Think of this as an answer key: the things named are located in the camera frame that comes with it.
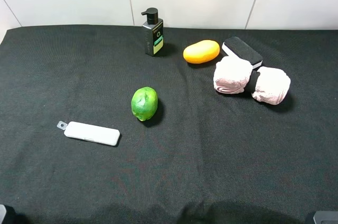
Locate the black white board eraser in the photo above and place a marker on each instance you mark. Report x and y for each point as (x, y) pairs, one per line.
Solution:
(236, 47)

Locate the grey object bottom left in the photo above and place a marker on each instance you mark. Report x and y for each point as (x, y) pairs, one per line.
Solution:
(3, 213)

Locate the green lime fruit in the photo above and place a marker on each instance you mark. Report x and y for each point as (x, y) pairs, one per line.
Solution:
(144, 103)

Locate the yellow mango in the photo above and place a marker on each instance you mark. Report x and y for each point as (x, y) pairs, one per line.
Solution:
(201, 52)

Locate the rolled pink towel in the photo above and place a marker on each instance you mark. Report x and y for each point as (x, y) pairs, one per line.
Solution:
(235, 76)

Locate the black tablecloth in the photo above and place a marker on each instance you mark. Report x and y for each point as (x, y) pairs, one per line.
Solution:
(202, 158)

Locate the black pump bottle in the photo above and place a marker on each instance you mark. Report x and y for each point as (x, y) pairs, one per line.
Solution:
(153, 31)

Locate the white flat case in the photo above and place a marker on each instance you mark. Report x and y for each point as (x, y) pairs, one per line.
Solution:
(90, 133)

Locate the grey device bottom right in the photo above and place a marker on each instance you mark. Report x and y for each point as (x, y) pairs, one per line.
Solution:
(325, 217)

